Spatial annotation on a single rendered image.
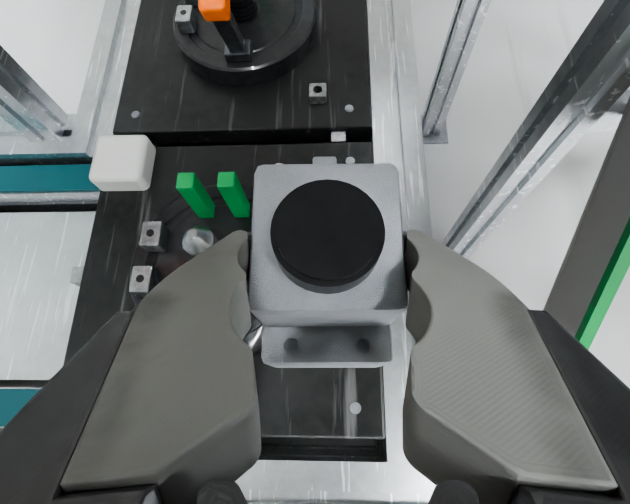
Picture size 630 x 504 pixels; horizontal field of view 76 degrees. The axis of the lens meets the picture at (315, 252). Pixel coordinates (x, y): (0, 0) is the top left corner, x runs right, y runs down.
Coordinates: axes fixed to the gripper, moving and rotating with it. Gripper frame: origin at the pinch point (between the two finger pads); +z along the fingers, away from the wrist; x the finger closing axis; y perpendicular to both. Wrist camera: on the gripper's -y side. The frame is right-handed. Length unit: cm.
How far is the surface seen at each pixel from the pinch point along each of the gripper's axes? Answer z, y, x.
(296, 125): 26.3, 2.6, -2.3
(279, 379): 9.5, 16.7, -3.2
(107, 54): 35.5, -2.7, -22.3
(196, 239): 10.5, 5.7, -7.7
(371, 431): 6.7, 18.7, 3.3
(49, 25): 55, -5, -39
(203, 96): 29.3, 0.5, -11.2
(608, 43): 6.0, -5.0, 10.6
